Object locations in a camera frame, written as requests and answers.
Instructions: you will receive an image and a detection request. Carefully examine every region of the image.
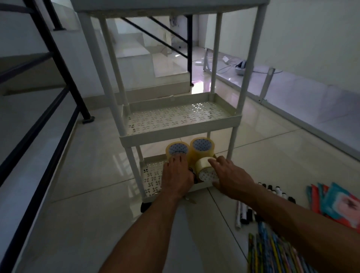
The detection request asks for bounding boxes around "person's right hand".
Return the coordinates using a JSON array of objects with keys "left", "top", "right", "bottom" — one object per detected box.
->
[{"left": 207, "top": 155, "right": 258, "bottom": 202}]

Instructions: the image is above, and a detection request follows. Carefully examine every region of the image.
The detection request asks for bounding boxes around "person's left hand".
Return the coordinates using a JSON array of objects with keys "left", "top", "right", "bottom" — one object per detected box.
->
[{"left": 160, "top": 154, "right": 195, "bottom": 201}]

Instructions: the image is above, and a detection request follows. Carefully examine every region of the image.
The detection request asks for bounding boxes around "row of black-capped white markers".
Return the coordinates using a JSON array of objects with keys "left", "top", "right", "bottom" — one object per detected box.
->
[{"left": 235, "top": 182, "right": 297, "bottom": 230}]

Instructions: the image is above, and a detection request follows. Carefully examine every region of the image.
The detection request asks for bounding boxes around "beige plastic cart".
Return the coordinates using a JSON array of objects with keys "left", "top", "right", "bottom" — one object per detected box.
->
[{"left": 70, "top": 0, "right": 270, "bottom": 213}]

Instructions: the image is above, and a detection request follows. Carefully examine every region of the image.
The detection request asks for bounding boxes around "pile of colourful patterned pencils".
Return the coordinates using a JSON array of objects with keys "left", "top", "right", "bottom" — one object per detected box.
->
[{"left": 247, "top": 222, "right": 318, "bottom": 273}]

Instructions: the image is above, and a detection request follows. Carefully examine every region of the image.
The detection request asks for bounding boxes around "pile of teal wipe packets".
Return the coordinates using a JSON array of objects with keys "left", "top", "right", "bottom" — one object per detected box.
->
[{"left": 306, "top": 182, "right": 360, "bottom": 234}]

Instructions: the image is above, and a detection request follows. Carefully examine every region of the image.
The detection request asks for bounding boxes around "person's right forearm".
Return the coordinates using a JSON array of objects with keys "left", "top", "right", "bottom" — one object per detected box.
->
[{"left": 241, "top": 183, "right": 360, "bottom": 273}]

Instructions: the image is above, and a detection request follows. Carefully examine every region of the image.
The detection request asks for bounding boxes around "person's left forearm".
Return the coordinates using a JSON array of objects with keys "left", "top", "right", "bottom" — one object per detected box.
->
[{"left": 98, "top": 192, "right": 186, "bottom": 273}]

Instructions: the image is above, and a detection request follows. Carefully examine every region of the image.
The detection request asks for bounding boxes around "black metal stair railing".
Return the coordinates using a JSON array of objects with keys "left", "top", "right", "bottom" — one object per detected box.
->
[
  {"left": 121, "top": 14, "right": 195, "bottom": 87},
  {"left": 0, "top": 0, "right": 96, "bottom": 273}
]

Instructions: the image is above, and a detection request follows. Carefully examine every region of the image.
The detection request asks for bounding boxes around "white partition board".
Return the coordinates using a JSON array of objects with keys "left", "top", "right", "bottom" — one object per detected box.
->
[{"left": 204, "top": 0, "right": 360, "bottom": 162}]

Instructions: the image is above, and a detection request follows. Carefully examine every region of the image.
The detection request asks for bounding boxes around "white cable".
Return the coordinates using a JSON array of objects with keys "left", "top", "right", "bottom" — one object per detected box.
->
[{"left": 216, "top": 60, "right": 283, "bottom": 75}]

